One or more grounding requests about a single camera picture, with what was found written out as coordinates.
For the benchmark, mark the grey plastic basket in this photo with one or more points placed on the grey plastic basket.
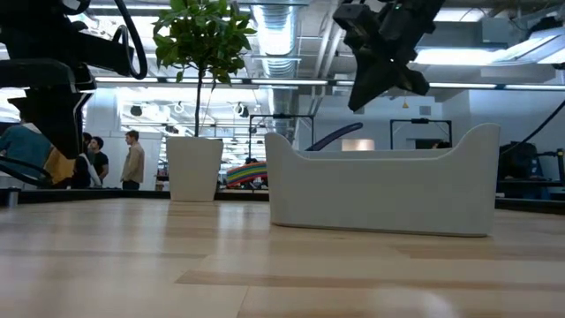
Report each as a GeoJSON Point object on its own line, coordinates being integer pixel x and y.
{"type": "Point", "coordinates": [384, 194]}

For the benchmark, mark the person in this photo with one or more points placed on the person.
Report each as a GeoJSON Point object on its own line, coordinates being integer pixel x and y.
{"type": "Point", "coordinates": [22, 146]}
{"type": "Point", "coordinates": [132, 163]}
{"type": "Point", "coordinates": [99, 161]}
{"type": "Point", "coordinates": [84, 172]}

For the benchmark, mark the green leafy plant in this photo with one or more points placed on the green leafy plant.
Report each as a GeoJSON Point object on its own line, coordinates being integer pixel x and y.
{"type": "Point", "coordinates": [203, 35]}

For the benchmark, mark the white plant pot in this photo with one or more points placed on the white plant pot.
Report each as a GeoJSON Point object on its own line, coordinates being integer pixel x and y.
{"type": "Point", "coordinates": [194, 168]}

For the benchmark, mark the silver ventilation duct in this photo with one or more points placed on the silver ventilation duct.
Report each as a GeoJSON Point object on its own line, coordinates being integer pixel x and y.
{"type": "Point", "coordinates": [276, 31]}

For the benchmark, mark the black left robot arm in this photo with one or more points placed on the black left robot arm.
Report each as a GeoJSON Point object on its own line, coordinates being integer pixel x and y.
{"type": "Point", "coordinates": [44, 35]}

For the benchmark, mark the navy measuring cup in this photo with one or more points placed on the navy measuring cup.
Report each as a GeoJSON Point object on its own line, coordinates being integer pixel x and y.
{"type": "Point", "coordinates": [335, 134]}

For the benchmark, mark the black background rack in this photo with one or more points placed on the black background rack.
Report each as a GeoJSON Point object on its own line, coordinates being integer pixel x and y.
{"type": "Point", "coordinates": [521, 163]}

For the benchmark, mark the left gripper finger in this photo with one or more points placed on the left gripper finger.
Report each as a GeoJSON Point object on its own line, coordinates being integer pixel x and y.
{"type": "Point", "coordinates": [48, 123]}

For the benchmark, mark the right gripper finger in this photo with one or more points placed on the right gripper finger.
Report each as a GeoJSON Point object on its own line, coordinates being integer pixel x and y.
{"type": "Point", "coordinates": [421, 85]}
{"type": "Point", "coordinates": [371, 84]}

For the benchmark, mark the black aluminium table frame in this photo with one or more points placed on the black aluminium table frame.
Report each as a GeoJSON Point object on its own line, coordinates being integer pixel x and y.
{"type": "Point", "coordinates": [88, 194]}

